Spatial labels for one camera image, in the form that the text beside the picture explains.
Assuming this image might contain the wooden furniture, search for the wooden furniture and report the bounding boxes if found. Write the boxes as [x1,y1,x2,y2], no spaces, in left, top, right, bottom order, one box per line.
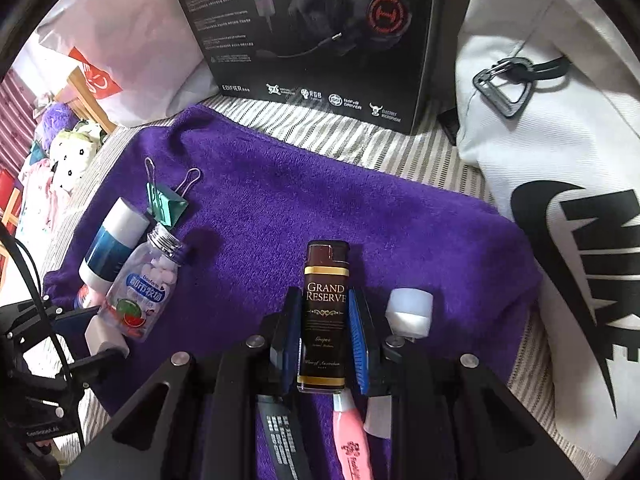
[52,67,118,136]

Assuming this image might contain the red striped curtain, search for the red striped curtain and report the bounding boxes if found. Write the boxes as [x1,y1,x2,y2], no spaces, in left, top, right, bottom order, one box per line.
[0,72,51,171]

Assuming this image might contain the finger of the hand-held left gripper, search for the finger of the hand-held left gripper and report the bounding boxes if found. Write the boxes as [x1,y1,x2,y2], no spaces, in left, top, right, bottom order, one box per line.
[47,306,102,332]
[70,346,132,376]

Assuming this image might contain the purple towel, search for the purple towel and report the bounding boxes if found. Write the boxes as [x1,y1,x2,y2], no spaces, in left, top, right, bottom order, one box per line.
[42,104,543,480]

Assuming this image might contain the purple plush toy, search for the purple plush toy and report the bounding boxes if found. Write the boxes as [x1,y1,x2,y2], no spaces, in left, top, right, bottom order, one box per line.
[40,102,81,141]

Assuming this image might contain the pink cloth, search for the pink cloth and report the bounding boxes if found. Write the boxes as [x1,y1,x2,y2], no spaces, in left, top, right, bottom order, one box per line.
[20,160,66,241]

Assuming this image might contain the pink highlighter pen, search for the pink highlighter pen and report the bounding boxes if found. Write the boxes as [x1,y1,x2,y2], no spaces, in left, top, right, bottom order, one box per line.
[332,390,376,480]

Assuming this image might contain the black headphone box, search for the black headphone box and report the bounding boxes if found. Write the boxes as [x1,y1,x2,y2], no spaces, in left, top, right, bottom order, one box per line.
[162,0,446,136]

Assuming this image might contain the small red blue object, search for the small red blue object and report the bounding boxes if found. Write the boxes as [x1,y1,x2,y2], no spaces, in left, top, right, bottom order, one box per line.
[74,284,103,311]

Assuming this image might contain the white cylindrical plug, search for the white cylindrical plug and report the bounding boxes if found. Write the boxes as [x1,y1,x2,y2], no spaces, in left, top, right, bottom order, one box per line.
[385,287,434,341]

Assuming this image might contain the white canvas bag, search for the white canvas bag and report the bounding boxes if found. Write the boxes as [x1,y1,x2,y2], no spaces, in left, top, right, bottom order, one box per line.
[455,0,640,476]

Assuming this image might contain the white cube charger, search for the white cube charger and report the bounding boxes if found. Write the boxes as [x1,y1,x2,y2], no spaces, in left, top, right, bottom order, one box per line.
[86,317,129,357]

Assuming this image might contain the green binder clip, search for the green binder clip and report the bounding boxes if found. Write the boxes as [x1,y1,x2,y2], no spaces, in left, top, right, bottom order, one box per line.
[144,157,202,226]

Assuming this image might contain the black bar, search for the black bar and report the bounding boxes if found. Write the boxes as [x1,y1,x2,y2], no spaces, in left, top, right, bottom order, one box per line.
[255,394,313,480]

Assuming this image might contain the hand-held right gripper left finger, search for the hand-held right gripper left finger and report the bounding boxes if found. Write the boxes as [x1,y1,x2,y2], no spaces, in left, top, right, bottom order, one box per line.
[62,285,306,480]

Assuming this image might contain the clear candy bottle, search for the clear candy bottle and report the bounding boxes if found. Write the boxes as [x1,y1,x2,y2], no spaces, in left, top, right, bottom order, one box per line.
[98,223,185,343]

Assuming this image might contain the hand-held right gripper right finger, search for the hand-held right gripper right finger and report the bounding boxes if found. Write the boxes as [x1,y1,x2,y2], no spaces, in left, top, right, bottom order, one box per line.
[348,287,583,480]

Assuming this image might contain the grey carabiner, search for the grey carabiner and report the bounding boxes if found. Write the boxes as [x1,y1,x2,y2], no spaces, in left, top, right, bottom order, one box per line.
[472,55,535,120]

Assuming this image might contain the white spotted plush toy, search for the white spotted plush toy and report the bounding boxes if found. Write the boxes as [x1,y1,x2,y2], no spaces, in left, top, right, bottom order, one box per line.
[47,122,103,193]

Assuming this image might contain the brown lighter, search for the brown lighter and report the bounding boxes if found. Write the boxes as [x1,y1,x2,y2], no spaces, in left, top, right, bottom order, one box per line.
[296,240,351,395]

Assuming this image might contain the white plastic bag red logo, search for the white plastic bag red logo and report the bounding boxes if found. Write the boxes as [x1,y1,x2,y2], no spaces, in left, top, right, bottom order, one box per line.
[35,0,221,128]

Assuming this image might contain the blue white tube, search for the blue white tube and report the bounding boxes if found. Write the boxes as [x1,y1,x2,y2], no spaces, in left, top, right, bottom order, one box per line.
[78,196,151,291]

